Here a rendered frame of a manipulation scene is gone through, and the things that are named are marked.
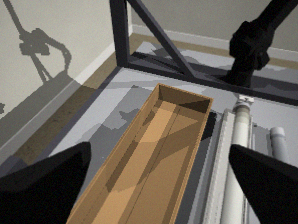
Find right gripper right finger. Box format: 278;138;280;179
228;144;298;224

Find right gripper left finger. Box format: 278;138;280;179
0;142;91;224

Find white fluorescent tube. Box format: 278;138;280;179
220;102;250;224

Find long brown cardboard carton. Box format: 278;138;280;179
66;83;214;224

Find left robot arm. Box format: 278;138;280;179
226;0;298;88

